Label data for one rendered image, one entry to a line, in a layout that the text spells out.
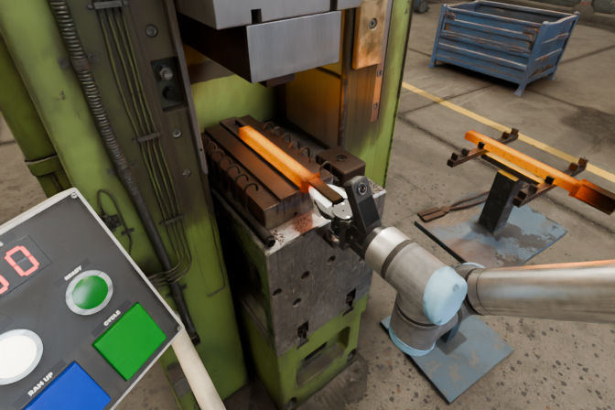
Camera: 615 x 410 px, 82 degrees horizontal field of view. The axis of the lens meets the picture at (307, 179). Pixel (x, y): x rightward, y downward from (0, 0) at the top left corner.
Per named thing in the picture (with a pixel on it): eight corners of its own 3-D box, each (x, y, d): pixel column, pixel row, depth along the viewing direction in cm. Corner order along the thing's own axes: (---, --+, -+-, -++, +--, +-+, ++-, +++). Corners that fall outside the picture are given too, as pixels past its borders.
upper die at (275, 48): (339, 61, 71) (341, 10, 66) (252, 84, 62) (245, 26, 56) (239, 22, 98) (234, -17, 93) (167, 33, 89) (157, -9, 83)
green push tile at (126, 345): (168, 337, 55) (139, 302, 52) (128, 382, 50) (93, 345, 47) (162, 335, 56) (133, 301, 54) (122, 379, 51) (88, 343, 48)
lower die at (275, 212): (331, 199, 92) (333, 172, 87) (265, 231, 82) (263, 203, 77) (251, 134, 119) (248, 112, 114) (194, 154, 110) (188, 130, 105)
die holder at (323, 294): (370, 292, 122) (387, 189, 95) (276, 359, 103) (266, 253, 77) (280, 207, 158) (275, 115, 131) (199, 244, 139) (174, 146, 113)
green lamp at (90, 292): (116, 300, 50) (105, 281, 47) (79, 318, 48) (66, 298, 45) (111, 285, 52) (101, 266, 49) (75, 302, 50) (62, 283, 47)
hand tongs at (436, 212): (540, 174, 141) (541, 172, 140) (550, 180, 138) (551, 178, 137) (416, 215, 122) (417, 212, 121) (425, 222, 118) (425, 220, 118)
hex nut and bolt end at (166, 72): (181, 101, 70) (174, 66, 66) (167, 104, 69) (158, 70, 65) (177, 97, 72) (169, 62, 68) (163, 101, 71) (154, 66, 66)
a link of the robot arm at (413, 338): (450, 339, 72) (467, 303, 65) (409, 370, 67) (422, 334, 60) (416, 305, 79) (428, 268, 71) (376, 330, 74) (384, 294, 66)
